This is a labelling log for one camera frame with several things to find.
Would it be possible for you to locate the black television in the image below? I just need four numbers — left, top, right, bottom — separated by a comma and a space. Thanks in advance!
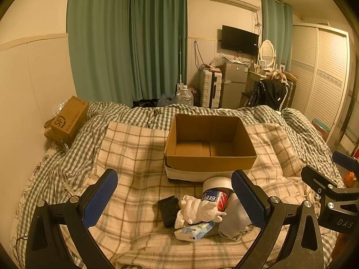
221, 25, 259, 56

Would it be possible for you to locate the beige plaid blanket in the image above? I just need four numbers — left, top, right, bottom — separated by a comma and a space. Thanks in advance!
60, 122, 331, 269

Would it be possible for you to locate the white suitcase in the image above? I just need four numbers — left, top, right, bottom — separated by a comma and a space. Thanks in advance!
200, 69, 223, 108

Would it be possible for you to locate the white tape roll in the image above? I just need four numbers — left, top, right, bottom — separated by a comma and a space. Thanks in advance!
202, 177, 234, 199

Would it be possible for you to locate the wide green curtain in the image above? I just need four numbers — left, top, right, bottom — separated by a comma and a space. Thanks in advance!
66, 0, 188, 108

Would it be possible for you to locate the grey mini fridge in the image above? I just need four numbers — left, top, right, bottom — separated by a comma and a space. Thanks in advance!
220, 62, 249, 109

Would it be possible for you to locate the narrow green curtain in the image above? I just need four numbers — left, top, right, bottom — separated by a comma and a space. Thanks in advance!
261, 0, 293, 70

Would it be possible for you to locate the large water jug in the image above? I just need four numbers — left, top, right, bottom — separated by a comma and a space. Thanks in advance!
175, 85, 194, 107

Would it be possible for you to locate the black jacket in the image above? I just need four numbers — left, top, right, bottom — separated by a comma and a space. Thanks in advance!
251, 79, 289, 111

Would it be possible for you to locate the white mop pole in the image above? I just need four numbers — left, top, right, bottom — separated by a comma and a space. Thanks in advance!
178, 35, 183, 90

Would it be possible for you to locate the closed cardboard box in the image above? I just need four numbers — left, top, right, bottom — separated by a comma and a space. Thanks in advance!
45, 96, 90, 146

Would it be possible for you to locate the clear empty water bottle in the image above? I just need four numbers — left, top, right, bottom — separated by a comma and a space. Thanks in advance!
157, 92, 177, 107

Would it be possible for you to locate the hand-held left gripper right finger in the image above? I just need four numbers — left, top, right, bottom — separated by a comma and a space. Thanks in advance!
231, 169, 333, 269

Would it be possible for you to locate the blue white tissue packet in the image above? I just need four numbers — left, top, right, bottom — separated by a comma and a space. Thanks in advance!
174, 221, 216, 242

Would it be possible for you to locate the grey sock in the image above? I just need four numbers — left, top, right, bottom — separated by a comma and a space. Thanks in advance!
219, 197, 253, 240

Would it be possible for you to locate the clear cotton swab container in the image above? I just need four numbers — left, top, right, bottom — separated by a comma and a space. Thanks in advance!
201, 190, 229, 212

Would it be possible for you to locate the black pouch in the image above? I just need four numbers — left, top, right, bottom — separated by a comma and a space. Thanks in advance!
158, 197, 180, 228

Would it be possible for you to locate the white oval mirror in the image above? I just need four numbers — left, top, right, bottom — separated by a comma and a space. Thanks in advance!
258, 40, 277, 69

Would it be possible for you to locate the cardboard box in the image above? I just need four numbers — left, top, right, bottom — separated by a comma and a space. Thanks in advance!
164, 113, 257, 184
45, 96, 90, 146

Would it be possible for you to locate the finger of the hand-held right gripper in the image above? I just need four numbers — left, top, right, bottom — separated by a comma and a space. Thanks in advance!
332, 151, 359, 172
301, 166, 345, 195

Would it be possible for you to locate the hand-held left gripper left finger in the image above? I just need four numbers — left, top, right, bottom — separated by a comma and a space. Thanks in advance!
25, 169, 118, 269

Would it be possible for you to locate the dressing table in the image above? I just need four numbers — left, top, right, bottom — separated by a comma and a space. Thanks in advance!
245, 70, 271, 94

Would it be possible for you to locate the white wardrobe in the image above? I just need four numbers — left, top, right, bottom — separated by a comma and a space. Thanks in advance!
289, 24, 351, 141

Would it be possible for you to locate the bin with green lid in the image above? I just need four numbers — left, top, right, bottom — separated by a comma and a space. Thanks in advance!
313, 118, 331, 139

